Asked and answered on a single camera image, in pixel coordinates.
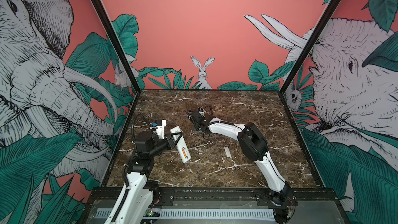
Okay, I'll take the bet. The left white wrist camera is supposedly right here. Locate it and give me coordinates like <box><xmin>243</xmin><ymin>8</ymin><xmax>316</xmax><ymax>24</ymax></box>
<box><xmin>150</xmin><ymin>119</ymin><xmax>167</xmax><ymax>140</ymax></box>

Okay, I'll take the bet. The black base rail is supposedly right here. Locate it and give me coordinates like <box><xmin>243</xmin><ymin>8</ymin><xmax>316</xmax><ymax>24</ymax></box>
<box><xmin>86</xmin><ymin>187</ymin><xmax>340</xmax><ymax>207</ymax></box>

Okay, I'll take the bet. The white remote control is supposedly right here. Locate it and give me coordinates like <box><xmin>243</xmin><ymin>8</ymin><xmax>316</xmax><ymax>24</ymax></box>
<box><xmin>170</xmin><ymin>126</ymin><xmax>192</xmax><ymax>164</ymax></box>

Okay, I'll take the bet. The black frame post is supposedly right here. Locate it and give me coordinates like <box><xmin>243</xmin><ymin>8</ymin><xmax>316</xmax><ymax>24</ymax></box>
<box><xmin>278</xmin><ymin>0</ymin><xmax>341</xmax><ymax>95</ymax></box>
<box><xmin>90</xmin><ymin>0</ymin><xmax>141</xmax><ymax>95</ymax></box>

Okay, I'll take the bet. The right black frame post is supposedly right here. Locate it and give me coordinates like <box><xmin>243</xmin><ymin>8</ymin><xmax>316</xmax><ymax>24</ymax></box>
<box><xmin>278</xmin><ymin>0</ymin><xmax>341</xmax><ymax>95</ymax></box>

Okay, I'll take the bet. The white slotted cable duct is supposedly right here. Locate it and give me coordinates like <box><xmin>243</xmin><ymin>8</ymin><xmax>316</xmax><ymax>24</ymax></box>
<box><xmin>94</xmin><ymin>208</ymin><xmax>276</xmax><ymax>220</ymax></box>

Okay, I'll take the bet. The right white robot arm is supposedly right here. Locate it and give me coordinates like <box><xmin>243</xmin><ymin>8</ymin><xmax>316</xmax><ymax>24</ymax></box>
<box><xmin>186</xmin><ymin>108</ymin><xmax>296</xmax><ymax>206</ymax></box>

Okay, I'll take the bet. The small green circuit board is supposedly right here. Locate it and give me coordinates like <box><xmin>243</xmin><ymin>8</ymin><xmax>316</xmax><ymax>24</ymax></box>
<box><xmin>143</xmin><ymin>208</ymin><xmax>161</xmax><ymax>218</ymax></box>

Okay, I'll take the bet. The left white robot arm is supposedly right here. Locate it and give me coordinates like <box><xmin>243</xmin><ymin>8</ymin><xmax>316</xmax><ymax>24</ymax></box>
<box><xmin>106</xmin><ymin>131</ymin><xmax>183</xmax><ymax>224</ymax></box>

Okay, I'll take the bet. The white battery cover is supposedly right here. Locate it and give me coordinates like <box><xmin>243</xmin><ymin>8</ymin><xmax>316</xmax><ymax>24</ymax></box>
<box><xmin>224</xmin><ymin>147</ymin><xmax>232</xmax><ymax>158</ymax></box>

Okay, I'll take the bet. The left black frame post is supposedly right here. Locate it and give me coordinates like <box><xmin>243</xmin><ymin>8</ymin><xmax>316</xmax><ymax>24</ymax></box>
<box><xmin>90</xmin><ymin>0</ymin><xmax>141</xmax><ymax>95</ymax></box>

